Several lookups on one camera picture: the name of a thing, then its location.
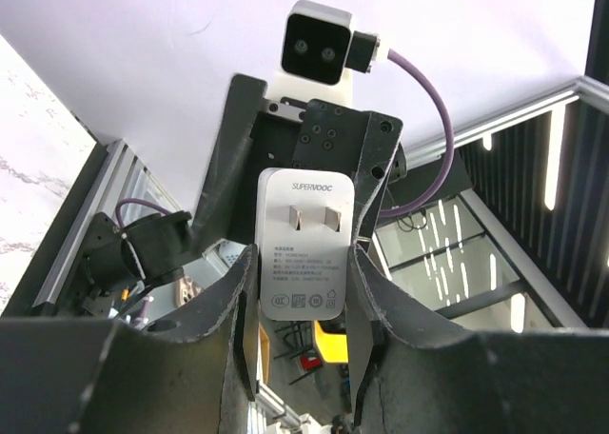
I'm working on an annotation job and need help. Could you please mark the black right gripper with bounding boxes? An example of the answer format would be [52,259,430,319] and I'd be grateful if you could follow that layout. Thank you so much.
[191,73,403,253]

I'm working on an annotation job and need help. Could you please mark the white charger plug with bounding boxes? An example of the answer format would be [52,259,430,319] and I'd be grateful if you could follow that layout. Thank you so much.
[255,168,355,321]

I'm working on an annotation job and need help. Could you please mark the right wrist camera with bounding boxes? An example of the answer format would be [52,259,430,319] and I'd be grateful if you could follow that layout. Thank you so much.
[269,0,381,107]

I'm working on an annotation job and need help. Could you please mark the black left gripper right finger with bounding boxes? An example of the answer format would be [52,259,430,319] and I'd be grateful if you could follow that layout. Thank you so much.
[346,246,608,433]

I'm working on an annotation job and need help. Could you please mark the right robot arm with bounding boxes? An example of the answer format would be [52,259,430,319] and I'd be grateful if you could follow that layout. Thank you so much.
[81,74,403,295]

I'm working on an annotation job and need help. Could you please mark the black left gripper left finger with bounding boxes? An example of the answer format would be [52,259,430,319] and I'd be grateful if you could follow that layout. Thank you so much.
[1,246,259,433]

